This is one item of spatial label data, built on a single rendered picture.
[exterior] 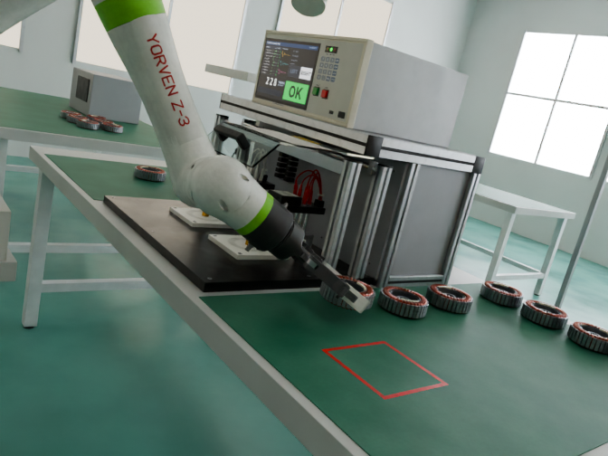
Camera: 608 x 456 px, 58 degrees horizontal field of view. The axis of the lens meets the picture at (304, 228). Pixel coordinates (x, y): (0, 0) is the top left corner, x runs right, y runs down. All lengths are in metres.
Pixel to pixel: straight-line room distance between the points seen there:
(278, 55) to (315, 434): 1.09
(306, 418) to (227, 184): 0.40
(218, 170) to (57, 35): 5.09
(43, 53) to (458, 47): 5.92
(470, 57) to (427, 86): 7.69
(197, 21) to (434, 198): 5.22
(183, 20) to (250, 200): 5.47
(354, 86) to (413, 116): 0.22
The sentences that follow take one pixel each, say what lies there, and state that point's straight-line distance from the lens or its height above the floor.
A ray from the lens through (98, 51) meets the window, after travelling 6.07.
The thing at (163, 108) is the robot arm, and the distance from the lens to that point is 1.06.
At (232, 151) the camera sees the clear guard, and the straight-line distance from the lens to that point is 1.19.
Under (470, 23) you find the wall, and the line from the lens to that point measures 9.35.
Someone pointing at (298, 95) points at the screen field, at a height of 1.16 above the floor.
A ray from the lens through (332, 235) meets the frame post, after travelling 1.26.
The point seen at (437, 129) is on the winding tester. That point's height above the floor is 1.16.
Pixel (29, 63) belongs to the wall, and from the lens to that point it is 5.94.
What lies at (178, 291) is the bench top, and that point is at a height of 0.74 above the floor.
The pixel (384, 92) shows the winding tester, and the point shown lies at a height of 1.21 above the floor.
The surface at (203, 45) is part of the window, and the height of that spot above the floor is 1.44.
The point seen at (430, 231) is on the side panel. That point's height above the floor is 0.90.
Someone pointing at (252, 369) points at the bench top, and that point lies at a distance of 0.91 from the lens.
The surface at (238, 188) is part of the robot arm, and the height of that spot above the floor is 0.99.
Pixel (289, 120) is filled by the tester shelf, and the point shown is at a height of 1.10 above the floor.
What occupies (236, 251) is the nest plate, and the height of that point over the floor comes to 0.78.
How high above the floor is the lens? 1.16
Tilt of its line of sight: 13 degrees down
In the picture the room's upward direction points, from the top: 13 degrees clockwise
